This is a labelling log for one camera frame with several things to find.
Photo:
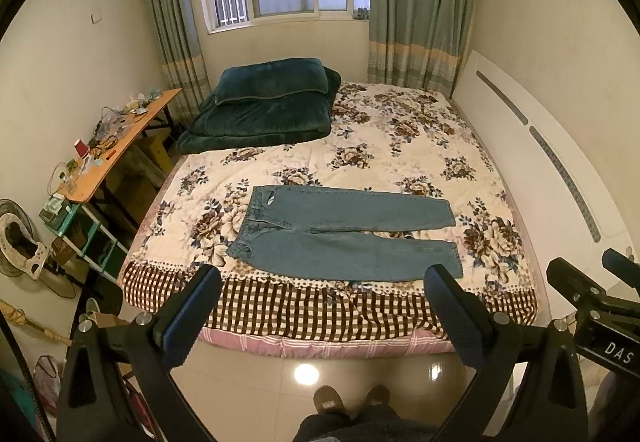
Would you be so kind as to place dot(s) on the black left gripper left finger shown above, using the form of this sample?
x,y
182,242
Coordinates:
x,y
93,404

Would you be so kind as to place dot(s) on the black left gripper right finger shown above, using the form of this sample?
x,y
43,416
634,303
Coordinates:
x,y
550,404

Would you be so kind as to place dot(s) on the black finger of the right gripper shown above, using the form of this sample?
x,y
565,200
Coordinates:
x,y
574,286
623,268

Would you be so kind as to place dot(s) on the blue denim jeans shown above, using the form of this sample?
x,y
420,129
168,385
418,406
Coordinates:
x,y
325,233

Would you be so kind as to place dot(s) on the white headboard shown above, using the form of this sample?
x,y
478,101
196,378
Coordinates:
x,y
563,206

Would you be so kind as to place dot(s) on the standing electric fan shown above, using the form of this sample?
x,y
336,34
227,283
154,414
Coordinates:
x,y
24,254

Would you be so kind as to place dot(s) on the wooden side desk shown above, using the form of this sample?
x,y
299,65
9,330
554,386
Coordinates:
x,y
91,186

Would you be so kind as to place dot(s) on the pink striped mattress sheet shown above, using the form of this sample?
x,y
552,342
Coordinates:
x,y
421,342

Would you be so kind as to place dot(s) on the person's dark shoes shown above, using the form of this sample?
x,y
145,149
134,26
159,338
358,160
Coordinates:
x,y
328,401

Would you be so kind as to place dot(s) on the red white small box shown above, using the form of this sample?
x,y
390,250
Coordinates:
x,y
82,149

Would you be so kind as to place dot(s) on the floral bed quilt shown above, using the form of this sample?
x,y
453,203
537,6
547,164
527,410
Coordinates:
x,y
383,138

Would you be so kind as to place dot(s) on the dark green folded blanket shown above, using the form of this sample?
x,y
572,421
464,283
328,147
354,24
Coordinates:
x,y
286,101

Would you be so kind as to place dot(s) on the right green striped curtain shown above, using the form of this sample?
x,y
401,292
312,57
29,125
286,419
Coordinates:
x,y
418,43

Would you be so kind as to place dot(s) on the green striped curtain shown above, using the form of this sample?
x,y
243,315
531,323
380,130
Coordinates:
x,y
418,43
182,59

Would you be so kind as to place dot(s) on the left green striped curtain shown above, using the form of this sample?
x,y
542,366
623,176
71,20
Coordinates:
x,y
182,59

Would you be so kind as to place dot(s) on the broom with wooden handle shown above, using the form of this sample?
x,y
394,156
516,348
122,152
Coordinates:
x,y
18,317

